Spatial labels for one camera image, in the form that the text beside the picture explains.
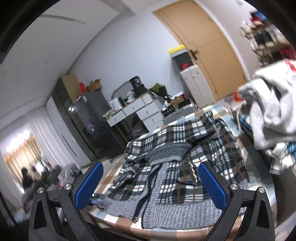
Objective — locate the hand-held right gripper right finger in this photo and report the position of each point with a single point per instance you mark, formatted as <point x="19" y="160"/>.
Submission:
<point x="212" y="185"/>

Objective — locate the white desk with drawers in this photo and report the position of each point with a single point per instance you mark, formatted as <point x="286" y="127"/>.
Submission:
<point x="148" y="113"/>

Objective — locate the white electric kettle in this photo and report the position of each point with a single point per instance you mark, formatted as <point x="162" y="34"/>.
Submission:
<point x="114" y="104"/>

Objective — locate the tan wooden door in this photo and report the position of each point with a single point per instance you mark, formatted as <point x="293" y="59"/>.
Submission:
<point x="208" y="46"/>

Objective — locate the light grey hoodie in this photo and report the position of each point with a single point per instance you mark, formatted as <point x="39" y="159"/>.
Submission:
<point x="272" y="104"/>

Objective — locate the wooden shoe rack with shoes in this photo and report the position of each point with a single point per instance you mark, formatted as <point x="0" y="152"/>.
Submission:
<point x="266" y="34"/>

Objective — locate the dark cloth pile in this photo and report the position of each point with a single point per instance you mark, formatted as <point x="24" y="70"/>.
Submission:
<point x="55" y="175"/>

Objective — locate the dark glass wardrobe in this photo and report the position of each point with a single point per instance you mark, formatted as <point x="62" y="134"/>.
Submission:
<point x="62" y="109"/>

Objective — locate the tall flat cardboard box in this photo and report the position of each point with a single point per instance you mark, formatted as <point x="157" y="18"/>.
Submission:
<point x="70" y="87"/>

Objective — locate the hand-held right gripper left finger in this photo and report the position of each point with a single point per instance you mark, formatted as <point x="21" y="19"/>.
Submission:
<point x="89" y="185"/>

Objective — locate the green and tan packets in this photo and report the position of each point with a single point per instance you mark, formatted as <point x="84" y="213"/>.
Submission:
<point x="112" y="113"/>

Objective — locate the white sheer curtain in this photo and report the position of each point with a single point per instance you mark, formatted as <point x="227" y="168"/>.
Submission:
<point x="53" y="134"/>

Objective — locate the dark grey fridge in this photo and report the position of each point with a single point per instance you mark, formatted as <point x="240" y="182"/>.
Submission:
<point x="97" y="125"/>

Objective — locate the dark green wrapped bouquet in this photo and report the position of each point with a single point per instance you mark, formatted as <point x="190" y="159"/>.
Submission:
<point x="159" y="89"/>

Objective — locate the white crumpled bag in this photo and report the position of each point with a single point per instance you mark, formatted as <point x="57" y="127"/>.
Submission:
<point x="130" y="96"/>

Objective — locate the black slotted box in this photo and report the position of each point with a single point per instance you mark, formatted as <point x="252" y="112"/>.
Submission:
<point x="168" y="111"/>

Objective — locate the gold metal shoe rack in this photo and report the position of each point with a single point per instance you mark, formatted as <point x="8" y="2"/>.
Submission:
<point x="275" y="47"/>

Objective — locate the tan curtain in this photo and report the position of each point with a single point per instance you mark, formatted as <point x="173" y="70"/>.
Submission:
<point x="20" y="160"/>

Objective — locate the grey arched frame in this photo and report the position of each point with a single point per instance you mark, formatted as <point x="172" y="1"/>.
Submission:
<point x="118" y="88"/>

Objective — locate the orange plastic bag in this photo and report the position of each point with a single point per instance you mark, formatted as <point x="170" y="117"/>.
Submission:
<point x="236" y="96"/>

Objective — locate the silver suitcase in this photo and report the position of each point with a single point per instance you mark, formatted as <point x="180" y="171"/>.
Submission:
<point x="180" y="113"/>

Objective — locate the white suitcase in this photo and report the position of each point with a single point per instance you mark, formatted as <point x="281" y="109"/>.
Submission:
<point x="198" y="85"/>

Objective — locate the ceiling air vent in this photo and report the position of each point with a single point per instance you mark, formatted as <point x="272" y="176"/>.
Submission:
<point x="64" y="19"/>

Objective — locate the black tumbler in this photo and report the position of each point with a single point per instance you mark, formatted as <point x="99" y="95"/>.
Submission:
<point x="121" y="102"/>

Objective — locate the open cardboard box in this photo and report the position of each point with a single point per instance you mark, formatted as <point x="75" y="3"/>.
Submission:
<point x="94" y="85"/>

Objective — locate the brown gift box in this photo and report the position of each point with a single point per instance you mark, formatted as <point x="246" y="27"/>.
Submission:
<point x="177" y="102"/>

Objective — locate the red and black shoe box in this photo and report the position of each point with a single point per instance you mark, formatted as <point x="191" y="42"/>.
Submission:
<point x="186" y="65"/>

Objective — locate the black printed bag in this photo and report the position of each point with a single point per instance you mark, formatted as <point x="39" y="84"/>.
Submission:
<point x="138" y="87"/>

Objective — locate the white blue striped garment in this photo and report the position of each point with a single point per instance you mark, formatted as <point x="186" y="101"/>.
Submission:
<point x="281" y="160"/>

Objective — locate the plaid fleece jacket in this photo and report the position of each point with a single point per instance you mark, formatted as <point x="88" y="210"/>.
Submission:
<point x="173" y="143"/>

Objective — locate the yellow shoe box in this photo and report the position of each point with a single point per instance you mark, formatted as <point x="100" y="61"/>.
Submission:
<point x="177" y="50"/>

